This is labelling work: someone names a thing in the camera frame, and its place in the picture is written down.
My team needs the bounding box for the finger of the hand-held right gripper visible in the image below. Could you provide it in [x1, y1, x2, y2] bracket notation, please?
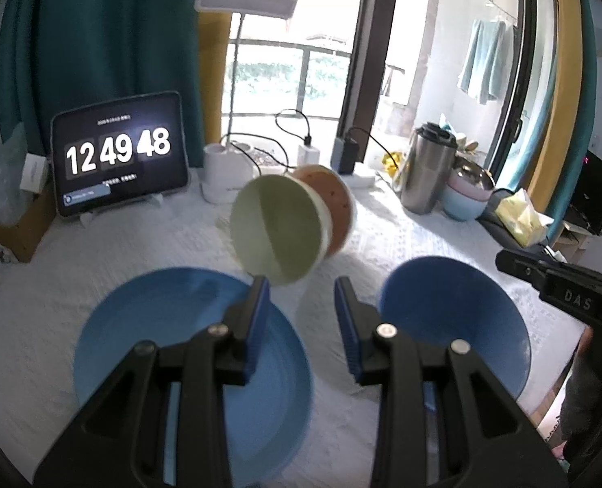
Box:
[495, 248, 548, 290]

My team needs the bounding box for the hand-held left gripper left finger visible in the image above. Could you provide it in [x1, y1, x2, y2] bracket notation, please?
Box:
[33, 274, 272, 488]

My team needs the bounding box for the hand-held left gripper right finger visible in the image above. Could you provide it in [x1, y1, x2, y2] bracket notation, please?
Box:
[334, 275, 570, 488]

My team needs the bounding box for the large blue bowl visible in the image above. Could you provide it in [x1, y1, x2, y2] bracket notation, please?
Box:
[378, 257, 531, 415]

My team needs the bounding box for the green bowl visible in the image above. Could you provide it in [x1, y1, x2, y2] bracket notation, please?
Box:
[230, 174, 332, 287]

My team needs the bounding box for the blue plate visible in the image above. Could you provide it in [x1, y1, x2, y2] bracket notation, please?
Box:
[72, 266, 316, 486]

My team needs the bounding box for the pink seed-print bowl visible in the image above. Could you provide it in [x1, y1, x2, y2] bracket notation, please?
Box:
[293, 164, 357, 257]

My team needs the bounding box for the person's right forearm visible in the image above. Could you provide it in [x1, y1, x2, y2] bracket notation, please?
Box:
[557, 361, 602, 473]

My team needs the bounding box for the person's right hand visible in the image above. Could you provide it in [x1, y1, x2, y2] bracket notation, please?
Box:
[576, 322, 602, 392]

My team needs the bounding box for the yellow tissue pack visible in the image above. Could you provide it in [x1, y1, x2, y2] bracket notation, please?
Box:
[495, 188, 554, 247]

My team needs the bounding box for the black bag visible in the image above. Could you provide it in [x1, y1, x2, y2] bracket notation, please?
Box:
[476, 188, 550, 260]

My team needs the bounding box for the light blue small bowl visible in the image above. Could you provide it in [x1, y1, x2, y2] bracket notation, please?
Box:
[442, 183, 489, 222]

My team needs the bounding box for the pink steel-lined bowl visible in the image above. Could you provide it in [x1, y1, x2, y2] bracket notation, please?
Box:
[446, 157, 496, 200]

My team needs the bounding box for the black electronic box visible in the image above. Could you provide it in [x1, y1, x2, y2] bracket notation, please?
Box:
[567, 150, 602, 237]

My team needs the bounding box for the white textured tablecloth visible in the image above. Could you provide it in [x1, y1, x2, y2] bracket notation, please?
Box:
[0, 168, 586, 488]

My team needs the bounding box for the steel thermos bottle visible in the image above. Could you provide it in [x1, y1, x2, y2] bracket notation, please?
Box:
[400, 122, 458, 215]

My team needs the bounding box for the white desk lamp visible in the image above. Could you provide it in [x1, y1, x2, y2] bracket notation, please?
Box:
[194, 0, 299, 205]

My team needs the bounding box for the yellow plastic bag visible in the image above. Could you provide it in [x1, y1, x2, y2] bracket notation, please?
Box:
[381, 150, 408, 180]

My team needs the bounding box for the white tablet stand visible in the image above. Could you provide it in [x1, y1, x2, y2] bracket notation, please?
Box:
[80, 193, 162, 227]

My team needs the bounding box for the black power adapter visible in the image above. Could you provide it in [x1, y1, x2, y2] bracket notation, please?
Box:
[331, 136, 357, 174]

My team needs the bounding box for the white charger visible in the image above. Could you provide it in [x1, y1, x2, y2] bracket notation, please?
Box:
[297, 135, 321, 163]

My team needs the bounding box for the yellow curtain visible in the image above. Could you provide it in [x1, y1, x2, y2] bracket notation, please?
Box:
[527, 0, 586, 229]
[199, 0, 246, 148]

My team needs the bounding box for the hanging teal towel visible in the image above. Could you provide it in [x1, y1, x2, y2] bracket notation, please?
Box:
[457, 19, 516, 106]

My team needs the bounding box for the tablet with clock display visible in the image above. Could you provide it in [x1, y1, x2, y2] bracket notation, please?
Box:
[50, 90, 191, 223]

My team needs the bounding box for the balcony railing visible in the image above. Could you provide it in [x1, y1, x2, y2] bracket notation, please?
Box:
[224, 35, 355, 123]

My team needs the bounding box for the cardboard box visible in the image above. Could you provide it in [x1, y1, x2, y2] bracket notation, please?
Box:
[0, 183, 58, 264]

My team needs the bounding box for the small white box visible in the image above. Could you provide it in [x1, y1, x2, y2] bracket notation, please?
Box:
[20, 153, 48, 193]

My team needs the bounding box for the clear plastic bag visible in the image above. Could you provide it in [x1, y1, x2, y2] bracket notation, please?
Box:
[0, 122, 32, 227]

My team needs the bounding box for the teal curtain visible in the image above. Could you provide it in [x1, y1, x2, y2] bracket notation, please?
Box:
[0, 0, 205, 168]

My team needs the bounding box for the black adapter cable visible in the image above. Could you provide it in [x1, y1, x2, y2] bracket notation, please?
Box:
[346, 127, 399, 174]

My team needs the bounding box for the black charger cable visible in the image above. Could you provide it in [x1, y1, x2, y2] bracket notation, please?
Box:
[220, 109, 314, 174]

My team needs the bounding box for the dark window frame post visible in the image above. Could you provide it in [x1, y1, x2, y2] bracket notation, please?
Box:
[337, 0, 400, 174]

